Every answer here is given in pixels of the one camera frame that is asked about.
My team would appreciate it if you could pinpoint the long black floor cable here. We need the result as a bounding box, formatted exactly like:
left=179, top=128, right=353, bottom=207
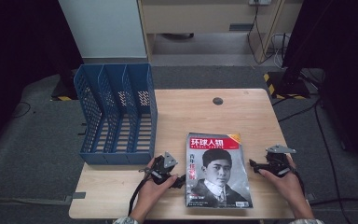
left=309, top=99, right=358, bottom=208

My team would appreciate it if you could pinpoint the white power strip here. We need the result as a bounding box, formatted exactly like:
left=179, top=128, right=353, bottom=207
left=248, top=0, right=272, bottom=7

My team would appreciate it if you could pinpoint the beige wooden desk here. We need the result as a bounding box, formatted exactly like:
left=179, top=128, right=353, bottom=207
left=137, top=0, right=304, bottom=63

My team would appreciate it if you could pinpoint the person's left hand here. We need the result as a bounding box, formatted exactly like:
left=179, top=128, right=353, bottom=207
left=133, top=158, right=179, bottom=213

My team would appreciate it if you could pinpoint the short black floor cable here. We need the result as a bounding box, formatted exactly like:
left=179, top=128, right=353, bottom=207
left=278, top=102, right=320, bottom=123

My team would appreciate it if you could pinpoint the thin black floor cable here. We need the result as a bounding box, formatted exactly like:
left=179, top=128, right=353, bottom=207
left=10, top=101, right=32, bottom=119

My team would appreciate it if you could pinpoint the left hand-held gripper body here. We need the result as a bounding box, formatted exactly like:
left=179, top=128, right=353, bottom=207
left=148, top=151, right=179, bottom=186

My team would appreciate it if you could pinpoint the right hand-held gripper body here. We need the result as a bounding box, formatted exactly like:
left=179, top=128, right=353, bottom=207
left=260, top=144, right=297, bottom=178

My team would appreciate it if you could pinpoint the white cabinet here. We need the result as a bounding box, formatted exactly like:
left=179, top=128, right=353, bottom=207
left=58, top=0, right=148, bottom=60

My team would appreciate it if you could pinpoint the dark curtain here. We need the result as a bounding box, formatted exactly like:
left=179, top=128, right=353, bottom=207
left=282, top=0, right=358, bottom=169
left=0, top=0, right=83, bottom=157

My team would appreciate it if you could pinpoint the portrait cover magazine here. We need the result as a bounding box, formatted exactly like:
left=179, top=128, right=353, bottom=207
left=185, top=132, right=254, bottom=209

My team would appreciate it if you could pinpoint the person's right hand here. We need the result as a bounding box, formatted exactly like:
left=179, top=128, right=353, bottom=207
left=257, top=156, right=308, bottom=208

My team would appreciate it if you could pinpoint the blue plastic file rack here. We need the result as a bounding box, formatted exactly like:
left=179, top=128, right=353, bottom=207
left=73, top=63, right=158, bottom=166

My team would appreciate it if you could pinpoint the white cable bundle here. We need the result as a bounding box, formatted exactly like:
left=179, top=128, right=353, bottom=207
left=269, top=33, right=291, bottom=68

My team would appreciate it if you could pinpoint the left hand-held gripper cable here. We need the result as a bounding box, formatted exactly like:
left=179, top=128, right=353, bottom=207
left=128, top=169, right=152, bottom=217

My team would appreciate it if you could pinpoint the black hanging cable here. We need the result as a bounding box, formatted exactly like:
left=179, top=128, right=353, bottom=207
left=246, top=3, right=276, bottom=65

